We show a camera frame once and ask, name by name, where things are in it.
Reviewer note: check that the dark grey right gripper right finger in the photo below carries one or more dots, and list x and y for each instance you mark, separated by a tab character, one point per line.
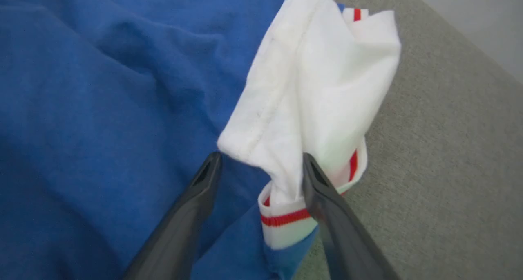
347	247

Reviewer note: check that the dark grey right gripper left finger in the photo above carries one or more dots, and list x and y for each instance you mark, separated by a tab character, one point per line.
179	235

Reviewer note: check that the blue basketball jersey white sleeves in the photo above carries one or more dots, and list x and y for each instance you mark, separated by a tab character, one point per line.
102	108

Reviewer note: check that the grey fabric sofa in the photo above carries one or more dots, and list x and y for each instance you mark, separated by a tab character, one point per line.
449	169

